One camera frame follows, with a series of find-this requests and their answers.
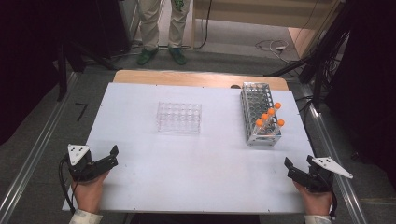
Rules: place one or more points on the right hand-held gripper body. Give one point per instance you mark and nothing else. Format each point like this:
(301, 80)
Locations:
(323, 177)

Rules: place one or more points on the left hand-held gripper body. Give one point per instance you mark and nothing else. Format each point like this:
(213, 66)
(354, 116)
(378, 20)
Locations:
(76, 154)

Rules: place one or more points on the clear plastic tube rack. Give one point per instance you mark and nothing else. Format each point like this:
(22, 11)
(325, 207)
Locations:
(179, 118)

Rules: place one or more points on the white metal tube rack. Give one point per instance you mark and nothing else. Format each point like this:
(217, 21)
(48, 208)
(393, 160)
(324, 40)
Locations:
(255, 102)

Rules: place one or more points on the person's right hand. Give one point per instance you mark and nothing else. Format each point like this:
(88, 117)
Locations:
(316, 202)

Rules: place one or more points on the person's left hand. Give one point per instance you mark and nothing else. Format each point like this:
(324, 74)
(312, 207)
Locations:
(88, 196)

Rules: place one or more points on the black metal stand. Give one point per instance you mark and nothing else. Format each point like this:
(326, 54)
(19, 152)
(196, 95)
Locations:
(62, 77)

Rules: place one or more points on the white board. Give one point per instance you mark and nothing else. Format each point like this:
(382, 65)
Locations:
(193, 174)

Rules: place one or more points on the wooden table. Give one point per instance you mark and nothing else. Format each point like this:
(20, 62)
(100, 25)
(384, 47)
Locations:
(186, 79)

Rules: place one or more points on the black curtain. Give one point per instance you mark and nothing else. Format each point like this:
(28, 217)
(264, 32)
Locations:
(28, 62)
(370, 77)

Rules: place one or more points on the dark cabinet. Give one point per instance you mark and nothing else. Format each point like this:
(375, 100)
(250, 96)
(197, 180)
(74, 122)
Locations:
(109, 28)

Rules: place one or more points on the light wooden furniture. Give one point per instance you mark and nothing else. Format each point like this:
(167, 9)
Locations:
(264, 12)

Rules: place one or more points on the aluminium floor rail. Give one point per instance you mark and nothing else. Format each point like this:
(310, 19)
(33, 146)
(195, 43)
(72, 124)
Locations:
(32, 155)
(357, 205)

